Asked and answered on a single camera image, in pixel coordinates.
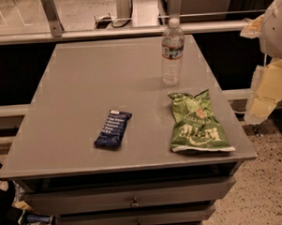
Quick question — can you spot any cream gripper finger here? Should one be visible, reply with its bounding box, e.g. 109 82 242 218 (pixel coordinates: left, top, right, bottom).
245 58 282 125
240 14 264 39

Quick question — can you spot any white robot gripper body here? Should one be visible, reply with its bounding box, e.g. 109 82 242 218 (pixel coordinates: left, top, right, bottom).
259 0 282 59

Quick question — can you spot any green jalapeno chip bag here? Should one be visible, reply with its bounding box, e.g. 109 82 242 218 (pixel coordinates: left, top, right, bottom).
169 90 234 152

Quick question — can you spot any black bag on floor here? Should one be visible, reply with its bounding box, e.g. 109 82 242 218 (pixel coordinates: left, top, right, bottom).
0 158 27 225

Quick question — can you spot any clear plastic water bottle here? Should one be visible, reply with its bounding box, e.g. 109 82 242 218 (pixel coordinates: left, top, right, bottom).
161 17 185 86

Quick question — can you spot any grey drawer cabinet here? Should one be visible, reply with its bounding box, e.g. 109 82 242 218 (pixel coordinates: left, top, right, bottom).
0 37 256 225

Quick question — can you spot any blue snack bar wrapper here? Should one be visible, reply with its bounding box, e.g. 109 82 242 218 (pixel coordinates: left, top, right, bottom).
94 110 133 148

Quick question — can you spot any lower grey drawer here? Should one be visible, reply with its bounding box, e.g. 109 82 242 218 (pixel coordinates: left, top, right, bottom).
58 205 215 225

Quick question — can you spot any grey drawer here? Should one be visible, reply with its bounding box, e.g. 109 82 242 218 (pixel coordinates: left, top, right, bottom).
58 205 215 225
24 176 236 215

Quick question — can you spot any upper grey drawer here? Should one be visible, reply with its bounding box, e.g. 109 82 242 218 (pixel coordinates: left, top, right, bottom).
24 176 236 215

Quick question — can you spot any metal railing frame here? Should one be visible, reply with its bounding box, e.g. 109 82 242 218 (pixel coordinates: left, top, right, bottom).
0 0 282 46

